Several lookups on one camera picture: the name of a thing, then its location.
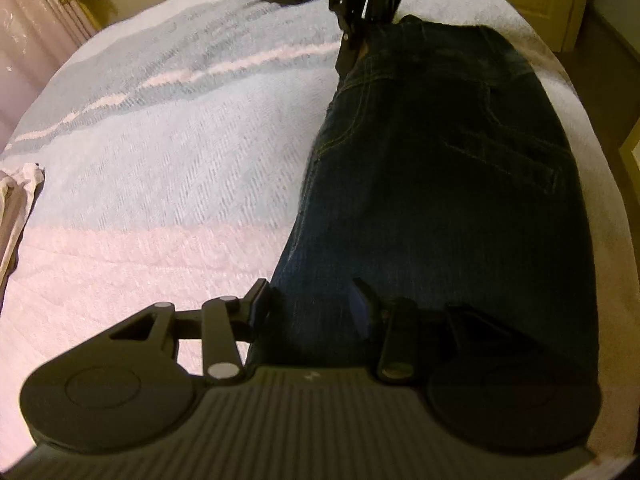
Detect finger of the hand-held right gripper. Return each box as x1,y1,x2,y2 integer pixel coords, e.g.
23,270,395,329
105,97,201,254
335,16,382,79

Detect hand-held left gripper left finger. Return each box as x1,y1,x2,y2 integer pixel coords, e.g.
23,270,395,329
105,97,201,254
106,279,274,387

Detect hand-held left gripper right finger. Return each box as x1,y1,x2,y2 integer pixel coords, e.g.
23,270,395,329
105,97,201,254
351,278,514,384

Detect dark blue denim pants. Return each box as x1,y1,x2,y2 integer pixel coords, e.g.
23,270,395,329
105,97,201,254
247,14,601,391

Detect pink and grey blanket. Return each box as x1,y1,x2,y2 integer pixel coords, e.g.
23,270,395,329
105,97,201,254
0,0,636,466

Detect light folded cloth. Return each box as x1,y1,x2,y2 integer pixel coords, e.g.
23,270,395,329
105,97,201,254
0,161,47,288

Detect pink curtain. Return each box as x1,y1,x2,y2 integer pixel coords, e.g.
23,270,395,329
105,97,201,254
0,0,98,133

